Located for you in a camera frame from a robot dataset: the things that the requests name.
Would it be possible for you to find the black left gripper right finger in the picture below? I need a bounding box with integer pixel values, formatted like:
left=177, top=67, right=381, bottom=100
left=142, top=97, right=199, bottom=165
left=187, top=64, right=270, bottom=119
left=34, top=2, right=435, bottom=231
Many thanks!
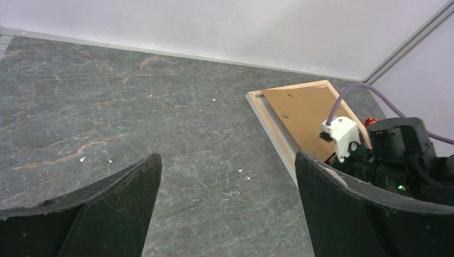
left=295, top=152, right=453, bottom=256

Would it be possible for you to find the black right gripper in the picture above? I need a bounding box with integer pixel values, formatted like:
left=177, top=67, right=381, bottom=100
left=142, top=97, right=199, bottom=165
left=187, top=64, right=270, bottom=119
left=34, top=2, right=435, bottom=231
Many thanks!
left=326, top=141, right=415, bottom=197

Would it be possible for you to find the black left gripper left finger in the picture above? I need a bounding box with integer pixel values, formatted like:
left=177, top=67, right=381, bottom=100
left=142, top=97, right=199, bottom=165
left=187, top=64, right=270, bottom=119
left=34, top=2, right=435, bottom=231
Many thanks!
left=1, top=153, right=162, bottom=256

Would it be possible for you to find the brown cardboard backing board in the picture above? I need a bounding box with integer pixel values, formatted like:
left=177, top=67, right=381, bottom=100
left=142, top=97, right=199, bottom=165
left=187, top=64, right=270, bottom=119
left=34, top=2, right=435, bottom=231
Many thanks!
left=262, top=85, right=339, bottom=162

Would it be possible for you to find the light wooden picture frame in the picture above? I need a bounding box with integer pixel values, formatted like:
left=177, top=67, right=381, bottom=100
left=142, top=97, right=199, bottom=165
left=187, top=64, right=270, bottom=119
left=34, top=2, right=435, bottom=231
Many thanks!
left=245, top=79, right=373, bottom=187

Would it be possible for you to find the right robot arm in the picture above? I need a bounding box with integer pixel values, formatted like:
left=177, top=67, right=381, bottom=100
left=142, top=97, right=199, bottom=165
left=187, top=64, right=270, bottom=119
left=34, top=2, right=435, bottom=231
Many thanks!
left=325, top=117, right=453, bottom=206

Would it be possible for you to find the red monster toy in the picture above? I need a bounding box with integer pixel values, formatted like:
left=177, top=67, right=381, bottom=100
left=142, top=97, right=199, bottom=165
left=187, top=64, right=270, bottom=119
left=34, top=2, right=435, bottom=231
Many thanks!
left=365, top=118, right=379, bottom=127

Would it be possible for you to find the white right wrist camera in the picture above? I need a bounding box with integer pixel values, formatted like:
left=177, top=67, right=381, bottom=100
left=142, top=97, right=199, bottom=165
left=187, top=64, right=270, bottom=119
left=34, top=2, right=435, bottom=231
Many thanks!
left=320, top=116, right=361, bottom=163

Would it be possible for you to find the aluminium corner post right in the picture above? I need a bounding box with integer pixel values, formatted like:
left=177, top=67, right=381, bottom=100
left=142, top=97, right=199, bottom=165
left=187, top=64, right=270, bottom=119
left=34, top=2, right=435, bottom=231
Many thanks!
left=363, top=0, right=453, bottom=85

